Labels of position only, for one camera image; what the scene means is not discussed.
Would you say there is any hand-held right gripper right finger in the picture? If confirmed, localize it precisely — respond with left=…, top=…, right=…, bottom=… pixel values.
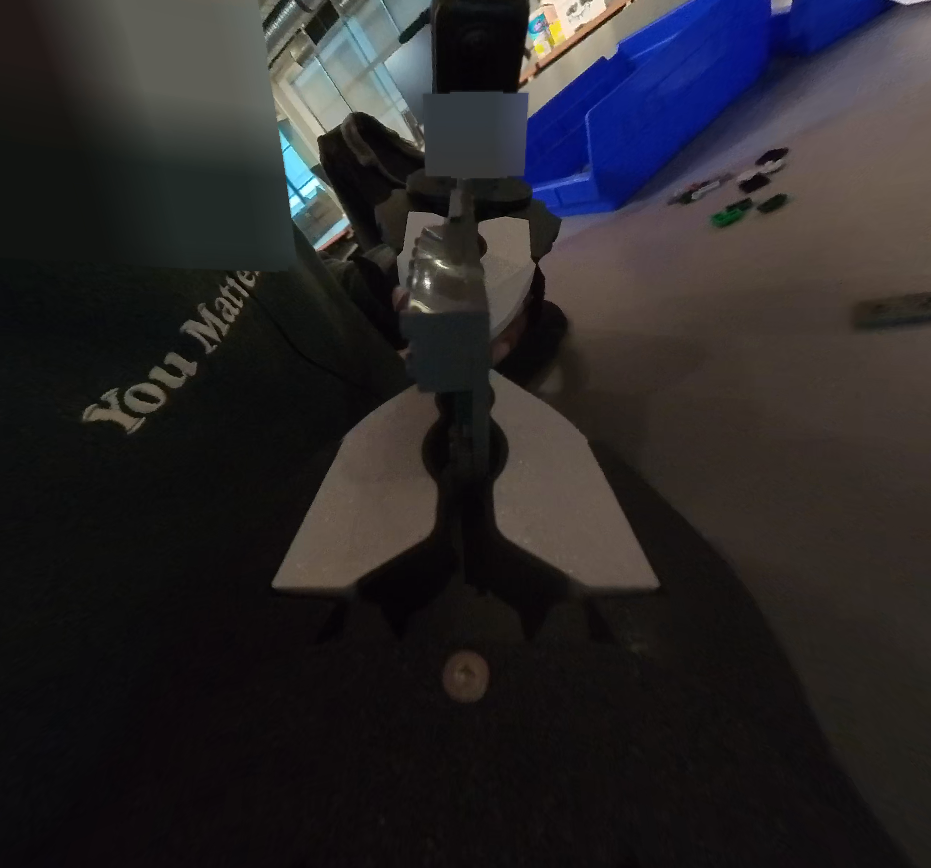
left=465, top=372, right=661, bottom=593

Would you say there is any grey desk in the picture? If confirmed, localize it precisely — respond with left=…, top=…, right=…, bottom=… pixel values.
left=407, top=0, right=931, bottom=868

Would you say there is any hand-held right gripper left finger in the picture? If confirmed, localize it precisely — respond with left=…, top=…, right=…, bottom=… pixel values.
left=273, top=381, right=466, bottom=598

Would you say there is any grey green flat brick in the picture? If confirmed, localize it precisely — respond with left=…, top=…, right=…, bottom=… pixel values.
left=854, top=293, right=931, bottom=331

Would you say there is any blue yellow cardboard box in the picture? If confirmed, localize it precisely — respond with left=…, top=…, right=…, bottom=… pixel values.
left=527, top=6, right=565, bottom=59

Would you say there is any wooden shelf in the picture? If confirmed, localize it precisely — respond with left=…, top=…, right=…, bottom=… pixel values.
left=520, top=0, right=648, bottom=80

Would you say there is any person's left hand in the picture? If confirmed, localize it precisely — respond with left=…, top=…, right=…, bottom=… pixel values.
left=492, top=319, right=536, bottom=369

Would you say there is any grey brick baseplate assembly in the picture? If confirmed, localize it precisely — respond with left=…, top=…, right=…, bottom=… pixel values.
left=402, top=184, right=494, bottom=578

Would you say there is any pile of small toy bricks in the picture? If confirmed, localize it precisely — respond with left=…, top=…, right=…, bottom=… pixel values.
left=668, top=145, right=792, bottom=230

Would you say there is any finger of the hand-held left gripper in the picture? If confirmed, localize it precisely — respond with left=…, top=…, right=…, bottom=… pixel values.
left=396, top=210, right=452, bottom=285
left=476, top=217, right=541, bottom=343

